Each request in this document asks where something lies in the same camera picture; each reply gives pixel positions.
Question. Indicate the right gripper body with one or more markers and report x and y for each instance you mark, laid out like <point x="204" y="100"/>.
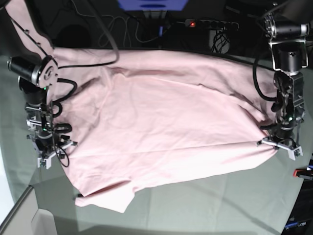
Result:
<point x="52" y="146"/>

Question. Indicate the red right table clamp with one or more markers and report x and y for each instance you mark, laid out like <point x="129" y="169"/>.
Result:
<point x="304" y="173"/>

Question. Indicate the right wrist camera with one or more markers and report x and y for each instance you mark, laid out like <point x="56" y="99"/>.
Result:
<point x="45" y="163"/>

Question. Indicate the blue clamp handle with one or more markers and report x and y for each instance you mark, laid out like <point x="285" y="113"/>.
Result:
<point x="160" y="31"/>

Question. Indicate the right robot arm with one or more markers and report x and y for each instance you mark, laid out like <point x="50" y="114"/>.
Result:
<point x="42" y="88"/>

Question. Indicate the blue box at top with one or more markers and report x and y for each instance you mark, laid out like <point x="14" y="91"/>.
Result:
<point x="135" y="5"/>

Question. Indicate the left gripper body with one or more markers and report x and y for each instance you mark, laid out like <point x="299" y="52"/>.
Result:
<point x="279" y="137"/>

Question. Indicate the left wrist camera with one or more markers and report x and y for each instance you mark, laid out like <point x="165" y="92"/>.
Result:
<point x="294" y="153"/>

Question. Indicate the pink t-shirt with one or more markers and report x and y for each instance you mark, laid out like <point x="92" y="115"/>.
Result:
<point x="153" y="118"/>

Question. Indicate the green table cloth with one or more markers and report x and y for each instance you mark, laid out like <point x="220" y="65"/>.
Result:
<point x="251" y="202"/>

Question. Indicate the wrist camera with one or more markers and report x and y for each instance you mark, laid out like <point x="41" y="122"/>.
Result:
<point x="294" y="153"/>
<point x="45" y="163"/>

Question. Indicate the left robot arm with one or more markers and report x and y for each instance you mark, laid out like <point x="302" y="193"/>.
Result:
<point x="287" y="26"/>

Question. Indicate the black power strip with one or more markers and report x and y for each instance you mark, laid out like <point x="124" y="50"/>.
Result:
<point x="211" y="24"/>

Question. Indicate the white bin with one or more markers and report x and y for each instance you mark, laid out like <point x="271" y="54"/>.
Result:
<point x="26" y="218"/>

